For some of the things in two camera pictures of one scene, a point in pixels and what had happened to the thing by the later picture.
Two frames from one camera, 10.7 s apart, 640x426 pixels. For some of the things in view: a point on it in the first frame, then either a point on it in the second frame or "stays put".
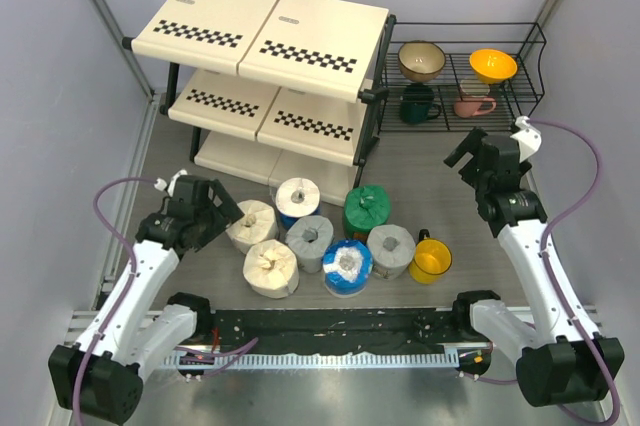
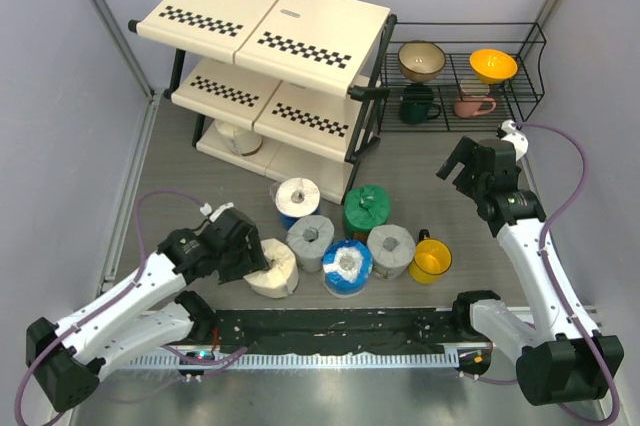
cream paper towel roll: [271, 269] stays put
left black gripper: [224, 214] → [253, 260]
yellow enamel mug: [432, 257] stays put
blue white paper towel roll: [347, 268] stays put
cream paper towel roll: [259, 223] → [243, 141]
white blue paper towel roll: [296, 198] stays put
